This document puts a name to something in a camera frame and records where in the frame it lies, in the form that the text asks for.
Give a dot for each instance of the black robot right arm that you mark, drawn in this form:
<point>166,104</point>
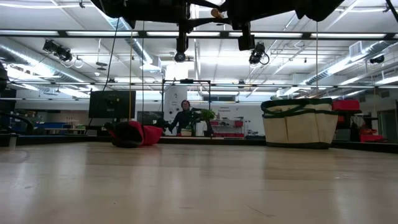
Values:
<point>320,7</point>

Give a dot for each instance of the silver ventilation duct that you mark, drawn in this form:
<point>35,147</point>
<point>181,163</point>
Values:
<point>37,63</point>
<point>136,46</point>
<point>320,77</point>

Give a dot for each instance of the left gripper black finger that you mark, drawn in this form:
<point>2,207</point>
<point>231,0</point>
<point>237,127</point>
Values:
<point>208,20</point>
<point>205,2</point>

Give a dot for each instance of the red bin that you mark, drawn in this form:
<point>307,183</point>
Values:
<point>371,137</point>

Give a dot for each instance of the short white post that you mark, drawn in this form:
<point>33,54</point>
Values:
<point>12,141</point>

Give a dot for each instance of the blue storage bins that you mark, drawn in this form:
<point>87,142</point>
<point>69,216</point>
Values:
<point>51,125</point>

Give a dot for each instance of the green potted plant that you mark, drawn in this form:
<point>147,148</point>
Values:
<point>207,115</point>

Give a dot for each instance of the red and black garden glove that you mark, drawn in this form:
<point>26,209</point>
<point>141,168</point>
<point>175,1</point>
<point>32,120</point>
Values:
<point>149,135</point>

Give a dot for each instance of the black metal frame stand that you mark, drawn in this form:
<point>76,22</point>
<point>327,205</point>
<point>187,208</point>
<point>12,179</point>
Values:
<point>186,81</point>

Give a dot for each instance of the beige green gardening bag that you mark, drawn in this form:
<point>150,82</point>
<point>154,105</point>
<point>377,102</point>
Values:
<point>300,127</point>

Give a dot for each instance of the person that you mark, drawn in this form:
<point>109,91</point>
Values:
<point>183,119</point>

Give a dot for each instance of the large black monitor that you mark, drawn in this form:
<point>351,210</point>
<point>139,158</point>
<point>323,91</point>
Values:
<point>112,104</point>

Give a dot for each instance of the shelf with red bins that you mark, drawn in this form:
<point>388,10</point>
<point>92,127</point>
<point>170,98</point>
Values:
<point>238,123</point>

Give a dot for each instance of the black overhead light bar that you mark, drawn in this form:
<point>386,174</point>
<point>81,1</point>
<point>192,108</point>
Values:
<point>102,33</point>

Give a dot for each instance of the red box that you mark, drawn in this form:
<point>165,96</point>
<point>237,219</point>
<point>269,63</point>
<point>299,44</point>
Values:
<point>345,105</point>

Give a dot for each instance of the round black ceiling camera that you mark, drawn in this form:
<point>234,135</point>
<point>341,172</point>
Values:
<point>180,57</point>

